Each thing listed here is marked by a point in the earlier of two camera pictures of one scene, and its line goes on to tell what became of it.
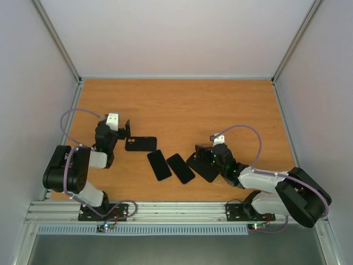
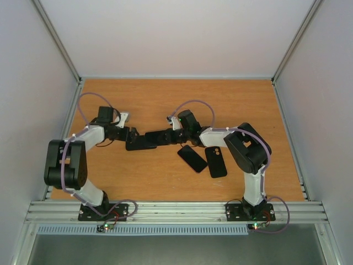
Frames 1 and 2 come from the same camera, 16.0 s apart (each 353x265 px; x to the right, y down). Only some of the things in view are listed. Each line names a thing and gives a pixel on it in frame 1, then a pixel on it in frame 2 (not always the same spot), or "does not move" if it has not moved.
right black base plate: [236, 212] does not move
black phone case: [140, 143] does not move
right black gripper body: [206, 153] to [167, 136]
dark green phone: [159, 165] to [156, 138]
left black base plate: [116, 212] does not move
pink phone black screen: [182, 171] to [194, 159]
